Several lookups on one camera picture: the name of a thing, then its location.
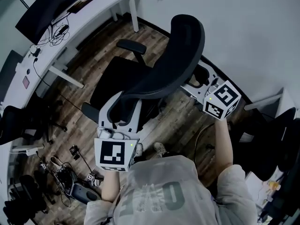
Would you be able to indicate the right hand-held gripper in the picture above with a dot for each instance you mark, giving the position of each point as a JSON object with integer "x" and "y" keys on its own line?
{"x": 222, "y": 99}

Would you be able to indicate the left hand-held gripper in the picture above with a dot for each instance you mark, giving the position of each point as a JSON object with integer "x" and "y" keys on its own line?
{"x": 112, "y": 151}

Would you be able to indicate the black mesh office chair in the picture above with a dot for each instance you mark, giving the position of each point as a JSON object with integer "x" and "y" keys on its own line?
{"x": 164, "y": 74}

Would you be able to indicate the person's left forearm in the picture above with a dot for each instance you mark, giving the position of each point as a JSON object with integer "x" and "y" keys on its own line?
{"x": 110, "y": 186}

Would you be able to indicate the person's right forearm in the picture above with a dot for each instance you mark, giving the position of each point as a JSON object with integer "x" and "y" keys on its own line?
{"x": 223, "y": 146}

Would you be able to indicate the person's grey shoe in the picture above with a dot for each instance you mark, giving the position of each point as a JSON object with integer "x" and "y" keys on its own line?
{"x": 139, "y": 150}
{"x": 160, "y": 149}

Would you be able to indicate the small black floor device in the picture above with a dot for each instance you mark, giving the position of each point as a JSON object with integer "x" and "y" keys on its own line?
{"x": 74, "y": 152}

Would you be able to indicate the white desk leg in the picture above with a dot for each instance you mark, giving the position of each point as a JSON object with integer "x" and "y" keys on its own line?
{"x": 66, "y": 77}
{"x": 133, "y": 10}
{"x": 262, "y": 102}

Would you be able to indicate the small patterned block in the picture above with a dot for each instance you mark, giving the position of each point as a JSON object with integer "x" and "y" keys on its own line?
{"x": 91, "y": 176}
{"x": 44, "y": 166}

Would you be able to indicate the white slipper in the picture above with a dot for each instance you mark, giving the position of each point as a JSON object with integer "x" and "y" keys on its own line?
{"x": 56, "y": 161}

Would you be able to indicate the grey plastic case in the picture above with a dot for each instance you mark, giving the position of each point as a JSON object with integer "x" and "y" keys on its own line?
{"x": 83, "y": 193}

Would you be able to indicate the person's grey t-shirt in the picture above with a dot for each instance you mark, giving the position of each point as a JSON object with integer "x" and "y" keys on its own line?
{"x": 164, "y": 196}

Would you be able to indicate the white power strip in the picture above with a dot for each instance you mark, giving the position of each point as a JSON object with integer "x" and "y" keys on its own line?
{"x": 32, "y": 152}

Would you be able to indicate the pink square pad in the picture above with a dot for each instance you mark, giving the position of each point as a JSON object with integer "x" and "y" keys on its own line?
{"x": 26, "y": 82}

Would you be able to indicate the small black round object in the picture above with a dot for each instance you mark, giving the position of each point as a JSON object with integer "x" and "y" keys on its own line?
{"x": 28, "y": 71}

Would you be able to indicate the black power adapter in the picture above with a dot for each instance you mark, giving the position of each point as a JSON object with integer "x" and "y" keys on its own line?
{"x": 36, "y": 50}

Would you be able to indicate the open laptop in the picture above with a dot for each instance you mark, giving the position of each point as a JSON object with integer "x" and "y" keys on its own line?
{"x": 82, "y": 4}

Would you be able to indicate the dark grey desk divider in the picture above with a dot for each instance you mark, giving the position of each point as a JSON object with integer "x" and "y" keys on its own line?
{"x": 9, "y": 74}

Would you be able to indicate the orange drink bottle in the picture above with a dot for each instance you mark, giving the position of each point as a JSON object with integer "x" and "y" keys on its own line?
{"x": 274, "y": 185}

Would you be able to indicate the black monitor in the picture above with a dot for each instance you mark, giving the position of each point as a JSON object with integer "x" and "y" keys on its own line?
{"x": 37, "y": 15}

